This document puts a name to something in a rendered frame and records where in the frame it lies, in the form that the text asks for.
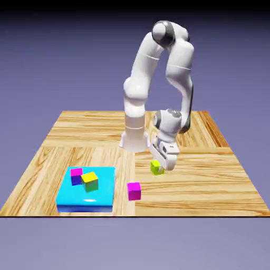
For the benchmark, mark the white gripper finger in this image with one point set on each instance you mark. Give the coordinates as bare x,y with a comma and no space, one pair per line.
162,169

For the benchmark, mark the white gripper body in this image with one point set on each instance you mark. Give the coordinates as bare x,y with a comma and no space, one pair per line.
164,157

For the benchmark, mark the small lime green cube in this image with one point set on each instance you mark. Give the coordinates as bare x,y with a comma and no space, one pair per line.
155,167

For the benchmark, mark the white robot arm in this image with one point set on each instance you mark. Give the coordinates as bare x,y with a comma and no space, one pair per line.
137,84

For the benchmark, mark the small yellow cube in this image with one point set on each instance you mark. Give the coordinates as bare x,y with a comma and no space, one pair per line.
90,181

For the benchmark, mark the small magenta and blue cube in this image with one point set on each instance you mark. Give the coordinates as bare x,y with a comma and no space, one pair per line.
76,176

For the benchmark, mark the large cyan box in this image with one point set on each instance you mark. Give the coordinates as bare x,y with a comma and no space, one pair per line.
86,194

